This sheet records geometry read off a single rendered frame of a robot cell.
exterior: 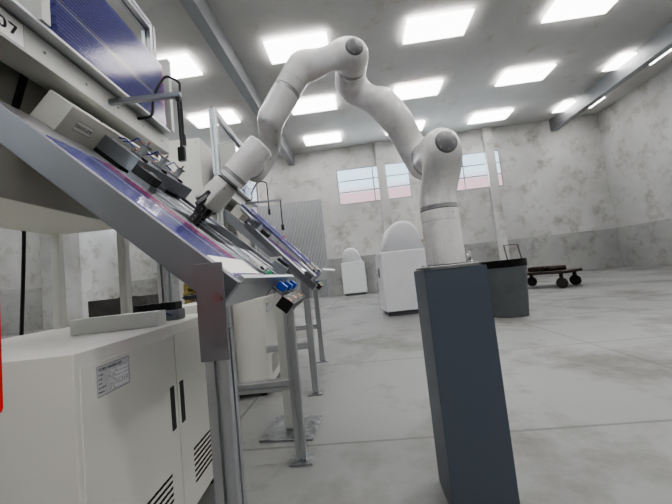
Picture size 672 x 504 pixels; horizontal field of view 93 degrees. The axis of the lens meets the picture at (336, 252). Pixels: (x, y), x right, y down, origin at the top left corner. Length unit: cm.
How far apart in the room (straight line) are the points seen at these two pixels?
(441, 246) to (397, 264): 398
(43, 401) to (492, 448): 105
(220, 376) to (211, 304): 12
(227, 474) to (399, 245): 460
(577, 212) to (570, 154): 203
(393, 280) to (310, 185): 755
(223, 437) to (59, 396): 32
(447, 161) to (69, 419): 106
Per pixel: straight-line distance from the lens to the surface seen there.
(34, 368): 85
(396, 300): 500
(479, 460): 113
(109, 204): 76
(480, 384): 105
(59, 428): 84
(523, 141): 1351
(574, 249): 1348
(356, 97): 119
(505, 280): 427
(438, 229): 102
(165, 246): 69
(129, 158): 117
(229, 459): 67
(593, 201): 1406
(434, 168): 102
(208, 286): 60
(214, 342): 61
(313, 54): 118
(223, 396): 63
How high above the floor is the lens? 71
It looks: 4 degrees up
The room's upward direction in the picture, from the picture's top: 6 degrees counter-clockwise
